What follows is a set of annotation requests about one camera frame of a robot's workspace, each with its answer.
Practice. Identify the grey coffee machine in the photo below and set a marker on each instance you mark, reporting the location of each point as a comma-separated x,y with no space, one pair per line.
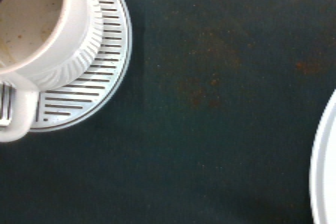
71,103

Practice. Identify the white two-tier round shelf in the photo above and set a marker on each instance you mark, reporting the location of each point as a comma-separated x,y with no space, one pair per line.
323,167

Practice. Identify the white ceramic coffee mug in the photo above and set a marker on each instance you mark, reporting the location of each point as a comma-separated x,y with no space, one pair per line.
50,41

